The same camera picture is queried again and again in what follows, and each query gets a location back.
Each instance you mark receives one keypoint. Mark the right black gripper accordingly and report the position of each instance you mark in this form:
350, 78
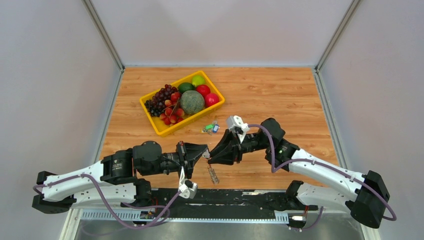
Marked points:
228, 150

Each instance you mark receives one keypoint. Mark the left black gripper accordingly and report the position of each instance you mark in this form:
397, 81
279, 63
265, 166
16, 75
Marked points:
189, 153

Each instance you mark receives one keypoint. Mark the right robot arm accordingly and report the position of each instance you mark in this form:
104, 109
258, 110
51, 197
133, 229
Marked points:
363, 195

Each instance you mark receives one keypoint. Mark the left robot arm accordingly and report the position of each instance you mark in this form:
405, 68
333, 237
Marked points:
113, 180

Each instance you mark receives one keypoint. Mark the keys with coloured tags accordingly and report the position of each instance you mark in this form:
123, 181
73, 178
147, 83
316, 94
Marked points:
211, 129

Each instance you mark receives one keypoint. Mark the red cherry cluster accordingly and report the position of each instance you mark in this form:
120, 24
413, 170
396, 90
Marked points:
172, 114

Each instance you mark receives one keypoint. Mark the green netted melon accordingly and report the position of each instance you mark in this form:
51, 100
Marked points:
192, 102

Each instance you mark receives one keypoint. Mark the pink red ball fruit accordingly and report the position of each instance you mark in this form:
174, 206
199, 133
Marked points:
211, 99

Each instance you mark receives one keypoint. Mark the dark purple grape bunch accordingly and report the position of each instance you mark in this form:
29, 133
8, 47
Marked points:
163, 101

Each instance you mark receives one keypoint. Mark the red apple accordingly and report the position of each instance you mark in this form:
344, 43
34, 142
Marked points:
203, 89

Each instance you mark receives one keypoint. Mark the dark green avocado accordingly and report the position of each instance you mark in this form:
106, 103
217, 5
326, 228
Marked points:
186, 86

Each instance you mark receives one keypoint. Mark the light green lime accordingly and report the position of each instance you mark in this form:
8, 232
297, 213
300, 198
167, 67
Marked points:
198, 80

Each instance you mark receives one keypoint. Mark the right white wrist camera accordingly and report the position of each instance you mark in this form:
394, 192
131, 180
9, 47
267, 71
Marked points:
236, 125

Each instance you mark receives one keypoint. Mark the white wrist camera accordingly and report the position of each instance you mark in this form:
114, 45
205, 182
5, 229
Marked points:
236, 125
187, 189

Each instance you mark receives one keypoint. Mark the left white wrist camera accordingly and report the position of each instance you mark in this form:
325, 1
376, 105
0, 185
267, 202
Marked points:
187, 189

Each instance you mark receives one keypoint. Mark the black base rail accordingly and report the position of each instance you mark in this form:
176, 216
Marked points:
224, 206

